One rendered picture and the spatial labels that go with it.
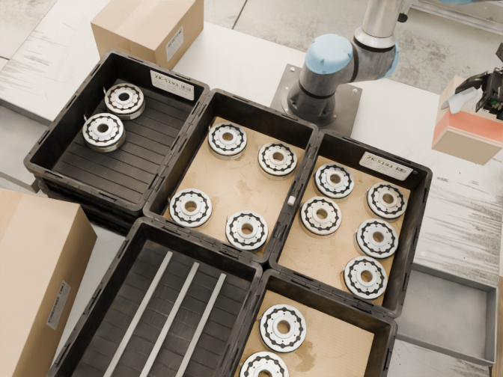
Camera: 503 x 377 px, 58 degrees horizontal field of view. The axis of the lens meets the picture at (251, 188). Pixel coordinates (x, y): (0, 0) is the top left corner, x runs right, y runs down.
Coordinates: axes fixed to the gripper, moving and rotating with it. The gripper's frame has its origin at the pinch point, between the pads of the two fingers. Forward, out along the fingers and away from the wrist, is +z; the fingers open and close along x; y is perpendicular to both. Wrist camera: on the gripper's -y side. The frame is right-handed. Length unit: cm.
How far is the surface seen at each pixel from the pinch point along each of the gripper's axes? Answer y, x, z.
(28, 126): 18, -111, 39
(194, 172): 22, -57, 27
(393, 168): 5.5, -9.3, 20.3
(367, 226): 21.9, -11.8, 23.8
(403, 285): 35.9, -2.6, 17.9
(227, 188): 23, -48, 27
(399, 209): 14.3, -4.9, 23.8
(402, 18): -163, 1, 109
